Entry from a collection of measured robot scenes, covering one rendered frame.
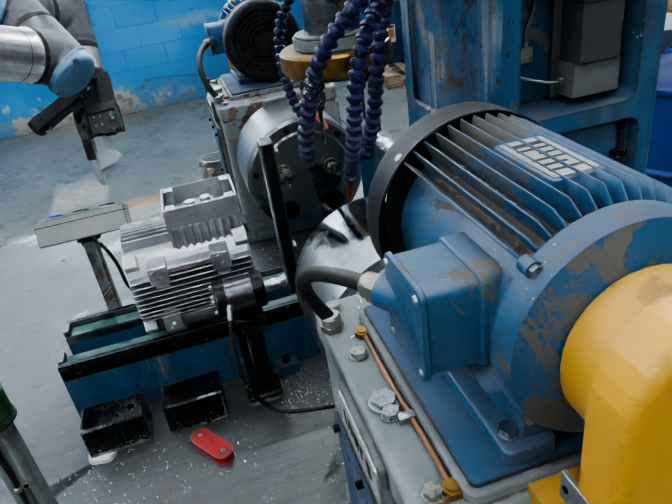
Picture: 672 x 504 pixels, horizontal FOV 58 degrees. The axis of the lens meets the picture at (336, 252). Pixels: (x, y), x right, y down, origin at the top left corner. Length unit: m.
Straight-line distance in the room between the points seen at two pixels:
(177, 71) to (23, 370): 5.35
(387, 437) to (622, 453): 0.21
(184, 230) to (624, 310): 0.77
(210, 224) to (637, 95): 0.71
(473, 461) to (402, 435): 0.06
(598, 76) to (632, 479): 0.79
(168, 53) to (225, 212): 5.54
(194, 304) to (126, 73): 5.58
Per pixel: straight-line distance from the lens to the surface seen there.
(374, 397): 0.52
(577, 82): 1.03
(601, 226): 0.36
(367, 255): 0.73
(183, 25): 6.47
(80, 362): 1.10
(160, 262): 0.99
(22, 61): 1.10
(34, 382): 1.34
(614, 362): 0.32
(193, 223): 1.00
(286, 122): 1.25
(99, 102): 1.30
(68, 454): 1.14
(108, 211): 1.26
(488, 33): 0.93
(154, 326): 1.06
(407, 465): 0.48
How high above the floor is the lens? 1.52
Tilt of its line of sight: 30 degrees down
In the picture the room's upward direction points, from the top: 9 degrees counter-clockwise
